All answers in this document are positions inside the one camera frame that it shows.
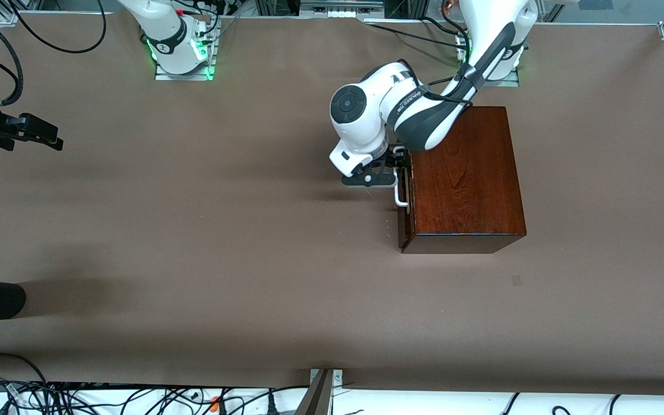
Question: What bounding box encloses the light wood drawer white handle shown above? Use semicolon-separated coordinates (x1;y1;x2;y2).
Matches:
394;147;417;250

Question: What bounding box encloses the dark brown wooden cabinet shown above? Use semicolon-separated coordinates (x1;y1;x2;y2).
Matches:
399;105;527;254

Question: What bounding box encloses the silver power strip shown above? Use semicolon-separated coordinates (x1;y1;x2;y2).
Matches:
300;0;385;18

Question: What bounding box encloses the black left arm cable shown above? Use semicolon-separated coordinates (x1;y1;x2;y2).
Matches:
397;0;476;109

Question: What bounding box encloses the black looping cable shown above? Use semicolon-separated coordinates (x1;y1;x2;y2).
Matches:
14;0;107;55

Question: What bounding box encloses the thin black table cable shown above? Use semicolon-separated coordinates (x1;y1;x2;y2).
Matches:
365;21;466;50

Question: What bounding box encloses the black arched cable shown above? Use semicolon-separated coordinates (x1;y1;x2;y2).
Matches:
0;353;50;384

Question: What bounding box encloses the aluminium profile post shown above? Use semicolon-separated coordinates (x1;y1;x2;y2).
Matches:
295;369;344;415

